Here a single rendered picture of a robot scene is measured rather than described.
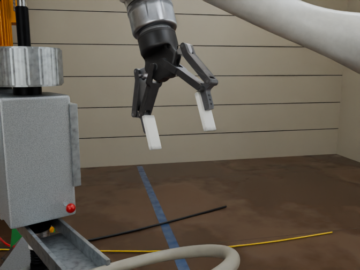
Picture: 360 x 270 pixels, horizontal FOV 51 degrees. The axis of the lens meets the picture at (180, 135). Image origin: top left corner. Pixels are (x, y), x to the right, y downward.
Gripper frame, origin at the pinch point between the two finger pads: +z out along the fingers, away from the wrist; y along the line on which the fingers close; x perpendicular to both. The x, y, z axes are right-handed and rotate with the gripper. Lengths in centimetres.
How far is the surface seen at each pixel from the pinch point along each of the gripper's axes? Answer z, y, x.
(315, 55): -163, 153, -629
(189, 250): 25.7, 22.2, -20.7
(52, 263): 21, 54, -1
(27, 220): 9, 75, -7
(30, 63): -37, 53, -5
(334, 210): 76, 115, -392
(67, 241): 18, 68, -16
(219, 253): 26.0, 10.1, -16.6
